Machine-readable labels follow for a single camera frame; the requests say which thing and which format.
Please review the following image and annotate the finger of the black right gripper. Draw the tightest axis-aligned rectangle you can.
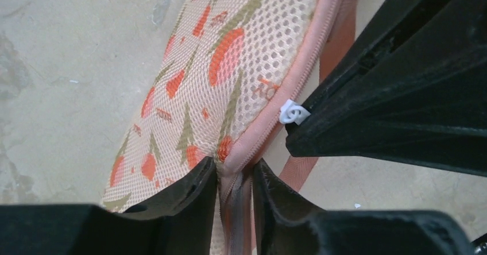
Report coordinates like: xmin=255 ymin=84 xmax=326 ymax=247
xmin=304 ymin=0 xmax=486 ymax=113
xmin=286 ymin=45 xmax=486 ymax=176

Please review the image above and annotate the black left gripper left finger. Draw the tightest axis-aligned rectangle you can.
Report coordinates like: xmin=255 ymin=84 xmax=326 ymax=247
xmin=1 ymin=157 xmax=217 ymax=254

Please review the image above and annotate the floral mesh laundry bag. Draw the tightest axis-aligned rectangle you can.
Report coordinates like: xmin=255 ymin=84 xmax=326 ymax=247
xmin=102 ymin=0 xmax=357 ymax=254

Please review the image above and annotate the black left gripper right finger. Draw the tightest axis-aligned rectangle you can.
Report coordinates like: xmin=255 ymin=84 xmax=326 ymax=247
xmin=253 ymin=160 xmax=474 ymax=254

